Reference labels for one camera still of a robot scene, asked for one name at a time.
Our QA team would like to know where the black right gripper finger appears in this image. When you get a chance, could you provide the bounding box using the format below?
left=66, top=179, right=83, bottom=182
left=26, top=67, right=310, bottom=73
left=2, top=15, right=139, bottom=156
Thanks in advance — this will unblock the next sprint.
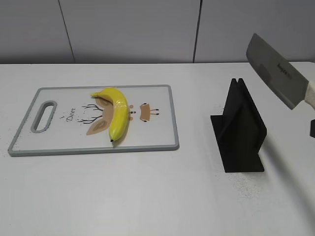
left=310, top=119, right=315, bottom=138

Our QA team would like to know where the cleaver knife white handle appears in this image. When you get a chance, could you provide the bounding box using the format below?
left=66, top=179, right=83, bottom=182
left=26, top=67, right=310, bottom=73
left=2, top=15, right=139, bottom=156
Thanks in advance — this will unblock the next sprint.
left=246, top=33, right=315, bottom=110

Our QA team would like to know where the yellow plastic banana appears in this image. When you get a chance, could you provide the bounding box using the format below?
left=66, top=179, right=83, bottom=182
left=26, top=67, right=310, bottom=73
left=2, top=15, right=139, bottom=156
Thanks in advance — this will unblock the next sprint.
left=91, top=87, right=129, bottom=145

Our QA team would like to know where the black knife stand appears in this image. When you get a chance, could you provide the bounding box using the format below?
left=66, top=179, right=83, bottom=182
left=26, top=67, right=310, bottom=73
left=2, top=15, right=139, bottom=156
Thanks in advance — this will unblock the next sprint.
left=210, top=78, right=267, bottom=173

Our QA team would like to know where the white grey cutting board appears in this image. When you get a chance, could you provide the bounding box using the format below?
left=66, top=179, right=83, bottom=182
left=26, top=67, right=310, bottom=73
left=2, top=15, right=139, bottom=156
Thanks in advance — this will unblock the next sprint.
left=8, top=85, right=179, bottom=156

